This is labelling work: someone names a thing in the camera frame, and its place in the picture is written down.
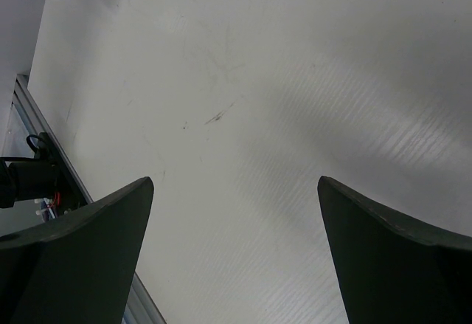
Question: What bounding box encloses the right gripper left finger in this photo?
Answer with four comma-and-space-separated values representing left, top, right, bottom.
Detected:
1, 177, 153, 323

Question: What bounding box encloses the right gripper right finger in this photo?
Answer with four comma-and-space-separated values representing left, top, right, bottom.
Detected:
317, 176, 471, 323

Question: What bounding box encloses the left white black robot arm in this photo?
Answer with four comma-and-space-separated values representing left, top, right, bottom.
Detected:
1, 133, 60, 209

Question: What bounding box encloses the aluminium mounting rail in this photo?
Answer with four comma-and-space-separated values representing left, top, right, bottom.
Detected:
13, 74, 165, 323

